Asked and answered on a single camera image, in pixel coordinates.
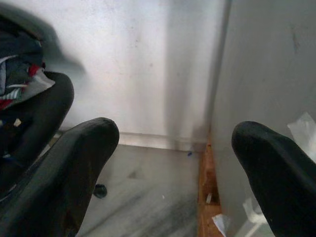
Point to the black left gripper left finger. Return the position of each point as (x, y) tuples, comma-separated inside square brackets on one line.
[(61, 185)]

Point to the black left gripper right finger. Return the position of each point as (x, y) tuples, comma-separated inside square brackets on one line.
[(284, 185)]

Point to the black caster wheel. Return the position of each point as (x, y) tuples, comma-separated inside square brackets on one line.
[(100, 191)]

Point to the wooden base board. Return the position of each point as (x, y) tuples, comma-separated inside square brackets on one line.
[(206, 177)]

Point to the small blue scrap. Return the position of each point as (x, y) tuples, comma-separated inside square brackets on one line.
[(189, 154)]

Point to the multicolour clothes pile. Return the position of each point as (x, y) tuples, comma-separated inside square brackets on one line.
[(19, 74)]

